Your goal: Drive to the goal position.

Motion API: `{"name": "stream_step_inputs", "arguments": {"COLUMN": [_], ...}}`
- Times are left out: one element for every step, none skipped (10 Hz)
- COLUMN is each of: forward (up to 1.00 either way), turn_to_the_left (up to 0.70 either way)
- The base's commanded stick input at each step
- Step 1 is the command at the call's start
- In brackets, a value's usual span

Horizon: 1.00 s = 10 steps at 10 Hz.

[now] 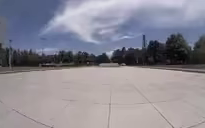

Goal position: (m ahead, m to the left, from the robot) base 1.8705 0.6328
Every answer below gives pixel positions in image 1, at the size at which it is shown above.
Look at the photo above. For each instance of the street lamp pole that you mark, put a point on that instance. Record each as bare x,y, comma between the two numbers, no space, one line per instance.
10,53

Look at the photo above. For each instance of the pale concrete slab plaza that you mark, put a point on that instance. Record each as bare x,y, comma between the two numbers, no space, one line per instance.
100,93

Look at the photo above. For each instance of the tall pole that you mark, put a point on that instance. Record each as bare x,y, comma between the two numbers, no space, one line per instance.
143,46

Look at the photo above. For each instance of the row of dark trees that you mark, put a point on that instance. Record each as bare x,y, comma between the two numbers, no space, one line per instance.
156,51

